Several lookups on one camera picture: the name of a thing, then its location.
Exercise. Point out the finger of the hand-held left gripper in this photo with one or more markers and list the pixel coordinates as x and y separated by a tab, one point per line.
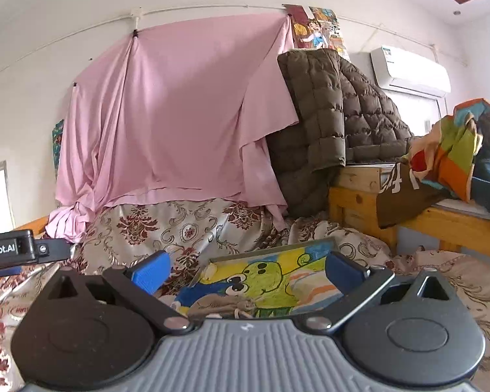
6	272
57	250

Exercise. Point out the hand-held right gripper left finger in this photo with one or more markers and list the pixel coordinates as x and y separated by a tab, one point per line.
151	272

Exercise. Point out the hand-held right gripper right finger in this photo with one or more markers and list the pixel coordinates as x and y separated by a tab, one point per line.
343	272

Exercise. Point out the floral satin bedspread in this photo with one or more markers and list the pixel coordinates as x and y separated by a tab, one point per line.
147	224

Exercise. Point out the brown cloth white numbers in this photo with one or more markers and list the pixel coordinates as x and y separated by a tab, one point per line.
408	200

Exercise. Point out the white mattress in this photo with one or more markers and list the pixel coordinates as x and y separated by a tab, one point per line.
465	209

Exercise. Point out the colourful patchwork blanket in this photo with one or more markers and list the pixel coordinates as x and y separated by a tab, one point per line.
449	159

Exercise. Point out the brown quilted jacket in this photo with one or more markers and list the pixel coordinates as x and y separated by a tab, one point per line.
330	110

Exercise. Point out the pink sheet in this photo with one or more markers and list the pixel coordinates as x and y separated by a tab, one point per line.
167	110

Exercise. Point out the white air conditioner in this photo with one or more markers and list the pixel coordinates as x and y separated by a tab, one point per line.
408	71

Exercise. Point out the wooden bed frame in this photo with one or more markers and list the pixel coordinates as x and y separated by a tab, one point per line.
351	204

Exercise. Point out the teal wall poster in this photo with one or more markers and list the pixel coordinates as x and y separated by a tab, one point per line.
57	147

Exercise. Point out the colourful cartoon wall poster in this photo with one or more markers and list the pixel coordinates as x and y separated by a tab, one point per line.
318	28

